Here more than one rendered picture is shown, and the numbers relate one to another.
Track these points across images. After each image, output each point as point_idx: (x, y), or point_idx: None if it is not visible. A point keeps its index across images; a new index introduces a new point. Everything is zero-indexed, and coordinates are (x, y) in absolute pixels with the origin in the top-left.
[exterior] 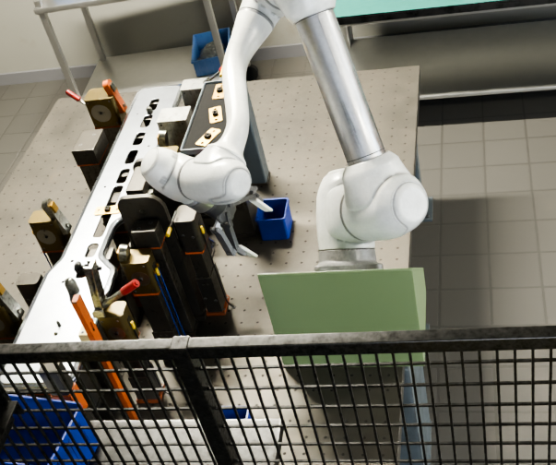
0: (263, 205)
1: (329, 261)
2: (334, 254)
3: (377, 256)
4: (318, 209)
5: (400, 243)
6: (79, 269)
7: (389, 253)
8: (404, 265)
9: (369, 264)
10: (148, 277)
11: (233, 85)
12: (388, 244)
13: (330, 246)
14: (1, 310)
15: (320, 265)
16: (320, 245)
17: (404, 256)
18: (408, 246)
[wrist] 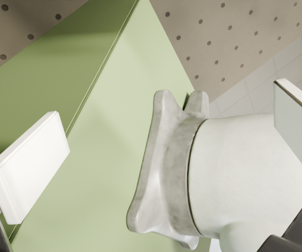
0: (298, 157)
1: (166, 213)
2: (184, 222)
3: (242, 38)
4: (296, 194)
5: (269, 48)
6: None
7: (250, 49)
8: (234, 81)
9: (188, 244)
10: None
11: None
12: (264, 36)
13: (198, 217)
14: None
15: (145, 223)
16: (198, 180)
17: (249, 69)
18: (265, 62)
